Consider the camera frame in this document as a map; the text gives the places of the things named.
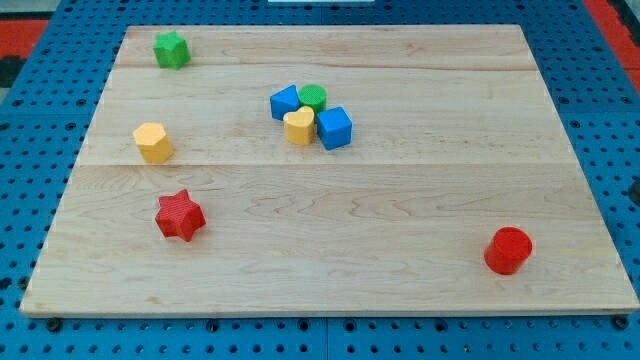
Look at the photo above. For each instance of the red cylinder block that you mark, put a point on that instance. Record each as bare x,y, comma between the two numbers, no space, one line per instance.
508,250

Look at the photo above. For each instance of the red star block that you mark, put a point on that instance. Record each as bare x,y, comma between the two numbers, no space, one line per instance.
179,216

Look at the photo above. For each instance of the green star block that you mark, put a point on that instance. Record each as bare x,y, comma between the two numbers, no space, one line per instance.
171,50

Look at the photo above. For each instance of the blue cube block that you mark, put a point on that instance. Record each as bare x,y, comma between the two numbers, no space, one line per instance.
334,128

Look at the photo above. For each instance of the yellow heart block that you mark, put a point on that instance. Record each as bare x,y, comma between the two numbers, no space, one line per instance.
299,126

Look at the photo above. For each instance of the wooden board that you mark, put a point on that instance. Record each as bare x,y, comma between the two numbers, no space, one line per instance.
454,136

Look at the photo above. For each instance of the green cylinder block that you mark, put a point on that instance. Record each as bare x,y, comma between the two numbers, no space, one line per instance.
313,96

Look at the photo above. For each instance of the blue triangle block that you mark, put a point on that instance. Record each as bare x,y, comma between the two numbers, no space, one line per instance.
284,101

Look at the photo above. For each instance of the yellow hexagon block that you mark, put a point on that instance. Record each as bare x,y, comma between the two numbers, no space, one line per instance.
153,142

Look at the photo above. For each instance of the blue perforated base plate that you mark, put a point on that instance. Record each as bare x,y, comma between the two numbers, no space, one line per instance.
49,107

